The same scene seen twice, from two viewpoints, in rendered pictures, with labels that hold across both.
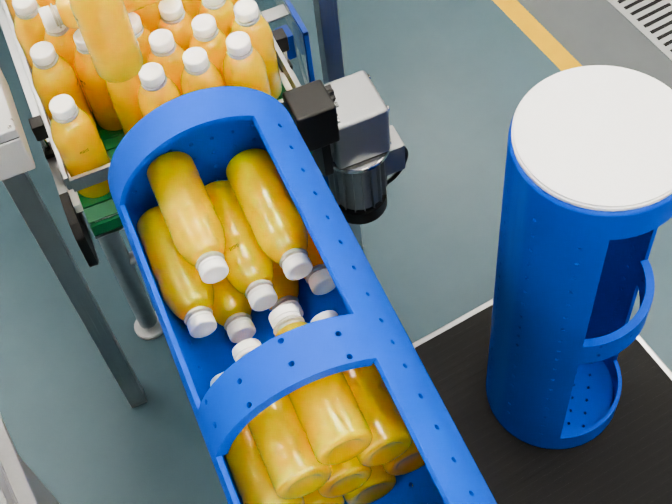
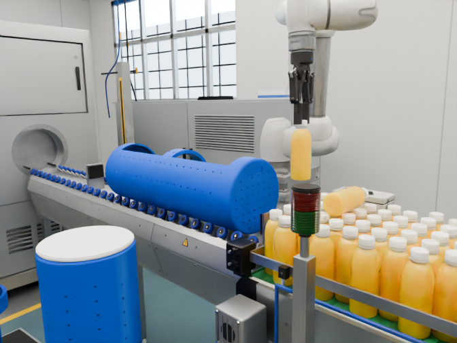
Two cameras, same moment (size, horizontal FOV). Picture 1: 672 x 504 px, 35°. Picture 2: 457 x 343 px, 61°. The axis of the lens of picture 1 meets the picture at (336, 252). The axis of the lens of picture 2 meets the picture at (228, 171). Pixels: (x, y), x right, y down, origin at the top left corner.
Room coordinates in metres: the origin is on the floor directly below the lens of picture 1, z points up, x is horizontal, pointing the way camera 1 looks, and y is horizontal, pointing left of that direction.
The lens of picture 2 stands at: (2.15, -0.59, 1.44)
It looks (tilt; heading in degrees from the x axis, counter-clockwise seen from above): 10 degrees down; 151
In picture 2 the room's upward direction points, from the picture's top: 1 degrees counter-clockwise
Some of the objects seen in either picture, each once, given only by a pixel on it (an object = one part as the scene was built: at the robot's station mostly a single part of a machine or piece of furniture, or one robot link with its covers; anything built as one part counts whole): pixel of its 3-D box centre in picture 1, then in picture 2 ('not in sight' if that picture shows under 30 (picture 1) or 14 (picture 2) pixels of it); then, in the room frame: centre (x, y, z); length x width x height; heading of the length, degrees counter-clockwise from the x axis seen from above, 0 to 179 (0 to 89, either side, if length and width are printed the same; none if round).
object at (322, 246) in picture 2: not in sight; (321, 264); (1.40, 0.12, 0.99); 0.07 x 0.07 x 0.19
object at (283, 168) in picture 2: not in sight; (271, 165); (0.51, 0.59, 1.10); 0.22 x 0.18 x 0.06; 35
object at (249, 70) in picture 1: (247, 86); (275, 243); (1.21, 0.10, 0.99); 0.07 x 0.07 x 0.19
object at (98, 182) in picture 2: not in sight; (95, 176); (-0.23, -0.17, 1.00); 0.10 x 0.04 x 0.15; 106
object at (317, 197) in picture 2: not in sight; (305, 199); (1.52, -0.05, 1.23); 0.06 x 0.06 x 0.04
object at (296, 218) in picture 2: not in sight; (305, 219); (1.52, -0.05, 1.18); 0.06 x 0.06 x 0.05
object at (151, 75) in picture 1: (151, 75); not in sight; (1.17, 0.24, 1.09); 0.04 x 0.04 x 0.02
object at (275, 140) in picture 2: not in sight; (277, 139); (0.53, 0.61, 1.24); 0.18 x 0.16 x 0.22; 58
